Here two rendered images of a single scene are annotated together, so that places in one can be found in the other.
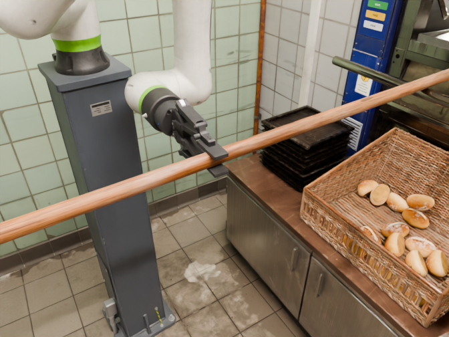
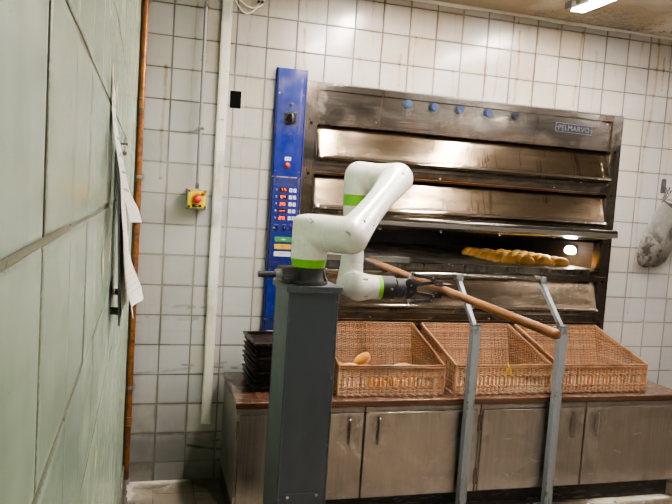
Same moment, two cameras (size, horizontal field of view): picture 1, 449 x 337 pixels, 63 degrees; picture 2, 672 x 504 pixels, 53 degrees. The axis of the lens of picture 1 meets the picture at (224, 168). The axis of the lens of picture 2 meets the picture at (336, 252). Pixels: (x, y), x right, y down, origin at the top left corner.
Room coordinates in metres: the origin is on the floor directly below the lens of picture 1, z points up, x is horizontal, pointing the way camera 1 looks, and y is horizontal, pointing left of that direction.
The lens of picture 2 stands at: (0.27, 2.72, 1.52)
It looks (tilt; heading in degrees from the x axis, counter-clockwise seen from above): 5 degrees down; 286
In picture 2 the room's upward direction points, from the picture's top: 4 degrees clockwise
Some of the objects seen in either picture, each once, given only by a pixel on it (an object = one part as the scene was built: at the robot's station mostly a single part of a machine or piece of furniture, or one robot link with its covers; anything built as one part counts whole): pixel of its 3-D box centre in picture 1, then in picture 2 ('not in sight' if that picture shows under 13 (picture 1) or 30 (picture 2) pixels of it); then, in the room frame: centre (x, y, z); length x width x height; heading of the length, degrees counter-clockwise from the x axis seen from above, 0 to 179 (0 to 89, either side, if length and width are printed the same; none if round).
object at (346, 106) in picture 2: not in sight; (472, 120); (0.62, -1.18, 1.99); 1.80 x 0.08 x 0.21; 32
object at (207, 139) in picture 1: (205, 134); not in sight; (0.60, 0.04, 1.21); 0.05 x 0.01 x 0.03; 31
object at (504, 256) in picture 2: not in sight; (513, 256); (0.35, -1.84, 1.21); 0.61 x 0.48 x 0.06; 122
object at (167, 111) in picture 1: (178, 123); (405, 288); (0.71, 0.10, 1.18); 0.09 x 0.07 x 0.08; 31
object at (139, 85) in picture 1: (152, 95); (362, 286); (0.87, 0.18, 1.18); 0.14 x 0.13 x 0.11; 31
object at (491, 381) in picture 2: not in sight; (483, 356); (0.44, -0.95, 0.72); 0.56 x 0.49 x 0.28; 32
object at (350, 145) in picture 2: not in sight; (471, 155); (0.61, -1.16, 1.80); 1.79 x 0.11 x 0.19; 32
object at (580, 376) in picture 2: not in sight; (577, 356); (-0.06, -1.26, 0.72); 0.56 x 0.49 x 0.28; 32
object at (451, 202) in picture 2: not in sight; (467, 201); (0.61, -1.16, 1.54); 1.79 x 0.11 x 0.19; 32
